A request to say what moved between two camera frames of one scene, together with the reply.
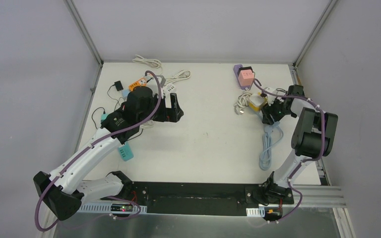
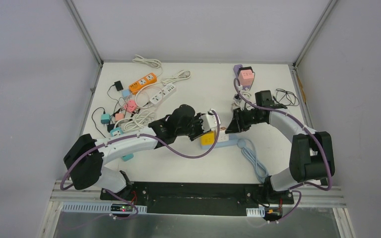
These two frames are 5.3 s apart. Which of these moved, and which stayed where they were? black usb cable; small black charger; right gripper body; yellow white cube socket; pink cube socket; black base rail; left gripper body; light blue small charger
Moved: left gripper body; yellow white cube socket; right gripper body
Stayed: pink cube socket; black usb cable; black base rail; light blue small charger; small black charger
